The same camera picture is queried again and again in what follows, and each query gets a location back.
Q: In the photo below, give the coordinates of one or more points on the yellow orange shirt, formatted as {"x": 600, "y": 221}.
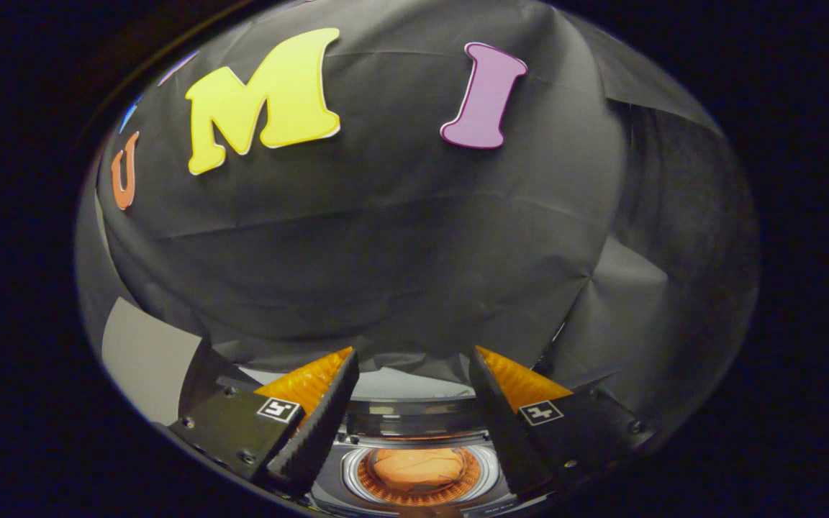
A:
{"x": 418, "y": 466}

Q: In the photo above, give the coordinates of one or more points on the grey cabinet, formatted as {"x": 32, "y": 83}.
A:
{"x": 148, "y": 360}

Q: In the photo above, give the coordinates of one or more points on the grey washing machine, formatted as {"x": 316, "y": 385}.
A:
{"x": 414, "y": 424}

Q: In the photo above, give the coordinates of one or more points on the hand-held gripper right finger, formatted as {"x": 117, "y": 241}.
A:
{"x": 501, "y": 417}

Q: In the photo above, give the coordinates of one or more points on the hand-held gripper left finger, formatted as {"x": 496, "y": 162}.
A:
{"x": 324, "y": 417}

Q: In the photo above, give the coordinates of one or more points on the black backdrop cloth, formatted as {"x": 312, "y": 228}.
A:
{"x": 386, "y": 237}

